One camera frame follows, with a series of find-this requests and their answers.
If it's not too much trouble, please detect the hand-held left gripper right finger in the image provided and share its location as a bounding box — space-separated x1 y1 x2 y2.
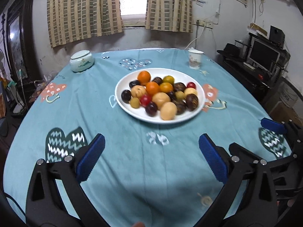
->
198 134 278 227

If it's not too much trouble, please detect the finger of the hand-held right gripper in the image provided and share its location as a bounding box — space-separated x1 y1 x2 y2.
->
260 118 300 154
228 142 299 171

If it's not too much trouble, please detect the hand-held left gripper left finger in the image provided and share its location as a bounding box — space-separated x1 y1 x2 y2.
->
25 134 106 227

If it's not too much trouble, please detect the dark brown water chestnut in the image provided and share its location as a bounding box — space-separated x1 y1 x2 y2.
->
186 94 199 112

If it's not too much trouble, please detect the white oval plate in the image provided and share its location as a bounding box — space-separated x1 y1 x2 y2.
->
115 68 205 124

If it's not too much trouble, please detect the tan round fruit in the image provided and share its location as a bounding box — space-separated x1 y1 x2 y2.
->
160 102 178 121

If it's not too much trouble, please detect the pale yellow round fruit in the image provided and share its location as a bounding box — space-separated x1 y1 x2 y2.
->
184 87 198 97

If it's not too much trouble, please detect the pale beige round fruit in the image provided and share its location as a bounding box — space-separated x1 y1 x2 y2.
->
152 92 171 109

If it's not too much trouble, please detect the beige fruit with brown marks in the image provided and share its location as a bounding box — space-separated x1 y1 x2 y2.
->
131 85 147 98

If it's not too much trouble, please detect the orange mandarin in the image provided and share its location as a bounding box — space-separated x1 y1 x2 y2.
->
145 82 161 96
137 71 151 86

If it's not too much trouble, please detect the blue printed tablecloth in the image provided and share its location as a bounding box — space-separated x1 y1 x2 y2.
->
3 48 294 227

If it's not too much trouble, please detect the black computer desk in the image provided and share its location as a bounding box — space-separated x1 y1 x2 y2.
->
220 33 290 102

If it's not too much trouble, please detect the computer monitor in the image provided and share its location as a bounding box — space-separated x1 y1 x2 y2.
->
248 39 281 71

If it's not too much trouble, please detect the black hat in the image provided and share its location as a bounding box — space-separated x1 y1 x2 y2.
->
217 43 242 59

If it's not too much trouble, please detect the black speaker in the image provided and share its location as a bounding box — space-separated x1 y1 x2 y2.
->
269 25 285 45

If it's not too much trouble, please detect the white green ceramic lidded jar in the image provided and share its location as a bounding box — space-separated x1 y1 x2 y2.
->
70 50 94 72

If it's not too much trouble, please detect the flat cardboard piece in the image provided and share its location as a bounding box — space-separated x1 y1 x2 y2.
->
247 23 268 36

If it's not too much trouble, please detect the white paper cup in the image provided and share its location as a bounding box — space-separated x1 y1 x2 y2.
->
188 50 204 70

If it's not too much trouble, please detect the white power strip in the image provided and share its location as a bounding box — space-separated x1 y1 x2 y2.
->
195 19 213 27

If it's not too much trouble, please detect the dark wooden framed painting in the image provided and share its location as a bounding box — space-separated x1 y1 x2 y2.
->
5 0 36 81

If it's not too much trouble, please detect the striped beige curtain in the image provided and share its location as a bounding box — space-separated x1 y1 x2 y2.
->
47 0 124 48
145 0 193 32

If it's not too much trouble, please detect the bright window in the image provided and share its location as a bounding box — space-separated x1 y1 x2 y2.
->
117 0 149 27

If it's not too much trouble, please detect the white cable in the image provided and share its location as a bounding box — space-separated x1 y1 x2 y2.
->
187 26 205 50

